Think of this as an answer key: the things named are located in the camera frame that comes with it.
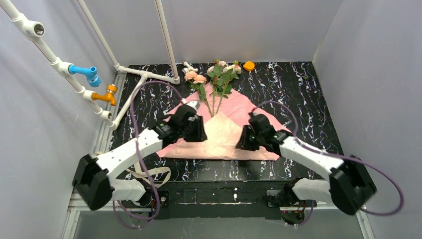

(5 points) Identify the pink wrapping paper sheet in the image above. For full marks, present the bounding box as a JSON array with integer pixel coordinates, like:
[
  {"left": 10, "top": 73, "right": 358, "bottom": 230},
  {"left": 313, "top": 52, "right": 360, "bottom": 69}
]
[{"left": 157, "top": 89, "right": 279, "bottom": 161}]

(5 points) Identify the fake pink rose stem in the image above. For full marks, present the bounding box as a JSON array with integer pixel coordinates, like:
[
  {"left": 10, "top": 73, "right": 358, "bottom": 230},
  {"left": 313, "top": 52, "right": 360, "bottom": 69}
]
[{"left": 184, "top": 71, "right": 213, "bottom": 117}]

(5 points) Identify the fake white rose stem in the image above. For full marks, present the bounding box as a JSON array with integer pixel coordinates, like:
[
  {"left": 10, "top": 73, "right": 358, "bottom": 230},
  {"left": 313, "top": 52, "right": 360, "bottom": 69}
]
[{"left": 207, "top": 59, "right": 227, "bottom": 117}]

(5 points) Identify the fake cream rose stem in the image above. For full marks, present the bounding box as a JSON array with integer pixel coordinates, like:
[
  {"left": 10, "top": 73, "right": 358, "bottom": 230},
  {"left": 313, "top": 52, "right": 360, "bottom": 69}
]
[{"left": 213, "top": 61, "right": 242, "bottom": 113}]

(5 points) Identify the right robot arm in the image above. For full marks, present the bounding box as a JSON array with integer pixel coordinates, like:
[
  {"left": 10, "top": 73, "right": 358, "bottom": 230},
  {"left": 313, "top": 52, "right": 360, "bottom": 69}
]
[{"left": 236, "top": 113, "right": 377, "bottom": 215}]

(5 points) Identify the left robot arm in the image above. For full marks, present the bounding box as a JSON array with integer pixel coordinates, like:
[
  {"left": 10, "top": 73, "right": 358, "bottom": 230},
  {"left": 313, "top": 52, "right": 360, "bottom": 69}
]
[{"left": 72, "top": 101, "right": 207, "bottom": 211}]

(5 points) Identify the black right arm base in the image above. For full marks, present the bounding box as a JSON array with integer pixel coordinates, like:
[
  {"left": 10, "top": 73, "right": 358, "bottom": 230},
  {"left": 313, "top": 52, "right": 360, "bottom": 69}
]
[{"left": 264, "top": 178, "right": 317, "bottom": 227}]

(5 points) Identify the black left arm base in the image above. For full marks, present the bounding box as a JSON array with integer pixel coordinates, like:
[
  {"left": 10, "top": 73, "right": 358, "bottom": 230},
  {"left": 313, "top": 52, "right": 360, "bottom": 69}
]
[{"left": 117, "top": 189, "right": 170, "bottom": 210}]

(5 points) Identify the small white pipe fitting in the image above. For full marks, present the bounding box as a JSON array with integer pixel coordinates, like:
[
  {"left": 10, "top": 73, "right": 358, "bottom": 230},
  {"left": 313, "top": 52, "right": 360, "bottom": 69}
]
[{"left": 182, "top": 61, "right": 198, "bottom": 74}]

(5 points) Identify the beige printed ribbon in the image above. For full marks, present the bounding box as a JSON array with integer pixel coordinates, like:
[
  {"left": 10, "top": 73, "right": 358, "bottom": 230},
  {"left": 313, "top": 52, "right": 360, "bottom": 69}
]
[{"left": 126, "top": 167, "right": 171, "bottom": 188}]

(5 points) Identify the small orange object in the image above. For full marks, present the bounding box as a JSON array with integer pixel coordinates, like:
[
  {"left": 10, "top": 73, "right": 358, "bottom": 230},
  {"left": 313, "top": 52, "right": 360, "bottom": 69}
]
[{"left": 243, "top": 61, "right": 255, "bottom": 71}]

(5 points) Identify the brass orange tap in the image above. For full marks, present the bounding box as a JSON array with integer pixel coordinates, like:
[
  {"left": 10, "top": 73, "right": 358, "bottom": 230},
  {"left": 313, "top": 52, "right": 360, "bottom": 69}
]
[{"left": 91, "top": 84, "right": 118, "bottom": 106}]

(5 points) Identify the blue plastic tap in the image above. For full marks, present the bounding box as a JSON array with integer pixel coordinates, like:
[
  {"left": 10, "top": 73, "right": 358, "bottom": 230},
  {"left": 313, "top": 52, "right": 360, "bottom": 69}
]
[{"left": 68, "top": 65, "right": 102, "bottom": 87}]

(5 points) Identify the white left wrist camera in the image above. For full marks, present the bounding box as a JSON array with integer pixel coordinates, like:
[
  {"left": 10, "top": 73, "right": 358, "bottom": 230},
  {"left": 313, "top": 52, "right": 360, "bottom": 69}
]
[{"left": 185, "top": 101, "right": 201, "bottom": 111}]

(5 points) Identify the aluminium rail frame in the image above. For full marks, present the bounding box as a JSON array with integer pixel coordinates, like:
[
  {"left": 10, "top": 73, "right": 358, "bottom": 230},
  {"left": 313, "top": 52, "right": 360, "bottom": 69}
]
[{"left": 61, "top": 73, "right": 375, "bottom": 239}]

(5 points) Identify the white PVC pipe frame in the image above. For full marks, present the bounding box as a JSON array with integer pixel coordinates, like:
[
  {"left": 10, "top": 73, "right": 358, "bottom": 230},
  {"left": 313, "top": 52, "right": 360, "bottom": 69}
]
[{"left": 0, "top": 0, "right": 180, "bottom": 130}]

